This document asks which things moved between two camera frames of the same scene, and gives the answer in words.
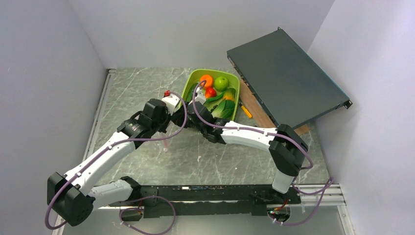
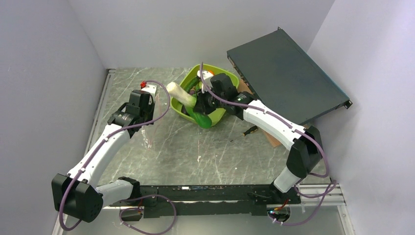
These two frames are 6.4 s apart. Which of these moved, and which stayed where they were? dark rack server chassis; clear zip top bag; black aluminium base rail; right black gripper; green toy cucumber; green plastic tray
Moved: green plastic tray; clear zip top bag; right black gripper; green toy cucumber
Stayed: black aluminium base rail; dark rack server chassis
